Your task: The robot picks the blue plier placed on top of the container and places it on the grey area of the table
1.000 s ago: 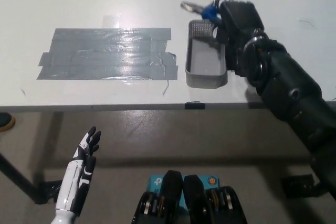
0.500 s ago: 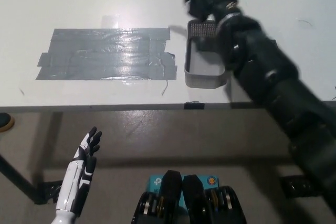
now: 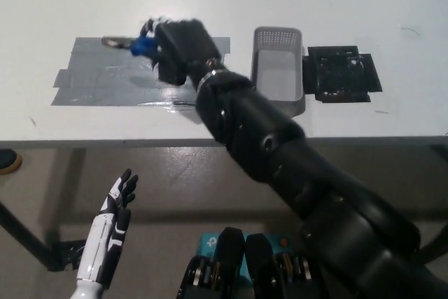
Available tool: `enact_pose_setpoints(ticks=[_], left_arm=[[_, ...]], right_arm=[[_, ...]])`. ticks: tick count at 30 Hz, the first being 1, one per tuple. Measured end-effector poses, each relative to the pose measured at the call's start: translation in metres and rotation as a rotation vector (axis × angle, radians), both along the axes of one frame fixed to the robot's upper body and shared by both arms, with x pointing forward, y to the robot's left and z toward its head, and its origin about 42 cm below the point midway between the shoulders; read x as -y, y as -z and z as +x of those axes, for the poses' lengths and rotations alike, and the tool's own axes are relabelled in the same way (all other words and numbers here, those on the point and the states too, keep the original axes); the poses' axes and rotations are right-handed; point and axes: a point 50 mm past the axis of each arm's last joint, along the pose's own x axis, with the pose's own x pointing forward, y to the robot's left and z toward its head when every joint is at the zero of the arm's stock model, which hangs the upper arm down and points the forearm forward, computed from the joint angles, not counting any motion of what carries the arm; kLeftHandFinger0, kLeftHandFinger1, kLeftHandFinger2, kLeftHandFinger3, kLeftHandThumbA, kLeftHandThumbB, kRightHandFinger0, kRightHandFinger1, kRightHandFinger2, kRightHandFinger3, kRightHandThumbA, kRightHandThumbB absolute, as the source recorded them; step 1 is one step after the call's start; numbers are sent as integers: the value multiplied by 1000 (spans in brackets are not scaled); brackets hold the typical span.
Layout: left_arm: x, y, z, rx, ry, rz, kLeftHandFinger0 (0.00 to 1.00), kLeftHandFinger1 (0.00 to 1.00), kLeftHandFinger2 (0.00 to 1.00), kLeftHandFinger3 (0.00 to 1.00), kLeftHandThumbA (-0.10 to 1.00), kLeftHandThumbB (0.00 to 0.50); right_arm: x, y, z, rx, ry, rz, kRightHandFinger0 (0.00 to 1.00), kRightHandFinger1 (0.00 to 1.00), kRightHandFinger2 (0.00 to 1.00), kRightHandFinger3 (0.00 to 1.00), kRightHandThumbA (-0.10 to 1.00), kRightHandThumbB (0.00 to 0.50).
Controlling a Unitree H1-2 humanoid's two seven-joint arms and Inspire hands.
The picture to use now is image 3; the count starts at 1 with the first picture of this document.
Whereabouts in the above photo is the round black tan-rimmed object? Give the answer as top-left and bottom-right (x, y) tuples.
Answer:
(0, 147), (23, 176)

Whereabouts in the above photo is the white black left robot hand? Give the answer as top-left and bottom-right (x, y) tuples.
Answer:
(76, 168), (139, 288)

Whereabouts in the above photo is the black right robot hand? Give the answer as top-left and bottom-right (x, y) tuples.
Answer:
(139, 15), (224, 86)

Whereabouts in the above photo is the black metal table leg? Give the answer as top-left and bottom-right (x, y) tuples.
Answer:
(0, 200), (52, 272)
(417, 221), (448, 265)

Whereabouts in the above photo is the grey duct tape patch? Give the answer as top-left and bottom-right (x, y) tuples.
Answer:
(50, 36), (232, 107)

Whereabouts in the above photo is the teal cardboard box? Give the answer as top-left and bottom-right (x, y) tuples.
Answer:
(198, 232), (294, 281)

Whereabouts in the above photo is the blue handled plier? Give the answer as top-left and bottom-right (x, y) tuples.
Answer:
(101, 34), (159, 59)

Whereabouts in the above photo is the black tape patch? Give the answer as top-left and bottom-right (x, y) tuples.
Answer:
(302, 45), (384, 104)

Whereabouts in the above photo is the grey plastic basket container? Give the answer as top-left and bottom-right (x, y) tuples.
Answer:
(250, 26), (307, 118)

